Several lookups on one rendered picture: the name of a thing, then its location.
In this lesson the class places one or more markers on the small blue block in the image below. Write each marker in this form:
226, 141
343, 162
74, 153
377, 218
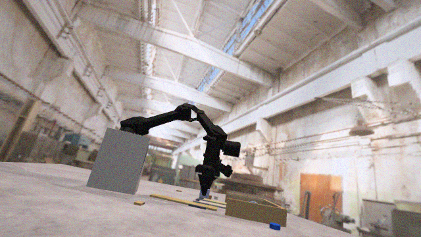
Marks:
275, 226

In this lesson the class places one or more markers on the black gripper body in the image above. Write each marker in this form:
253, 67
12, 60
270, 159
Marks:
207, 168

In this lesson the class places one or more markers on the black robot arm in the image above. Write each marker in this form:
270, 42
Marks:
216, 138

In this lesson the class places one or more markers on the orange strip with green lines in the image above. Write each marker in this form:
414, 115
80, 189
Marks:
209, 207

